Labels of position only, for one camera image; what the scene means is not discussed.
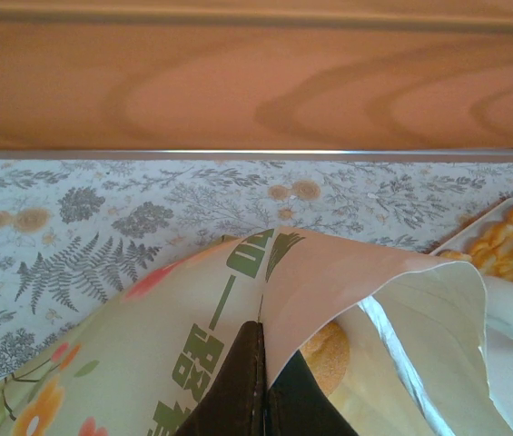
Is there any thin aluminium edge rail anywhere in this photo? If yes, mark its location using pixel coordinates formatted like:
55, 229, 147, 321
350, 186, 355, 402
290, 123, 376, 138
0, 148, 513, 162

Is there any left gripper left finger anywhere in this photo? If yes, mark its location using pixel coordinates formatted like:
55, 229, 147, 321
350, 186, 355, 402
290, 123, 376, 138
174, 320, 267, 436

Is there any long tan fake bread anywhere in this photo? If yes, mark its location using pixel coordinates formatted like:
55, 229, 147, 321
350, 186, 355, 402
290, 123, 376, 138
437, 250, 473, 265

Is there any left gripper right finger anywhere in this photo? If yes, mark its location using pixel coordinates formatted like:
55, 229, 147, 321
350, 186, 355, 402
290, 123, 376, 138
266, 349, 361, 436

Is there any floral tablecloth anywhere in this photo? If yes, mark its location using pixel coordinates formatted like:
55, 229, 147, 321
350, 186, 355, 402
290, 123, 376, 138
0, 158, 513, 410

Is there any printed paper bag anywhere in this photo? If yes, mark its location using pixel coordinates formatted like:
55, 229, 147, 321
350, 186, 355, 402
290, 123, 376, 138
0, 225, 513, 436

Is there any braided orange fake bread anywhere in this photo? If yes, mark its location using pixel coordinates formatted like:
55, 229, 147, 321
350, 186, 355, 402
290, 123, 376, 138
467, 202, 513, 281

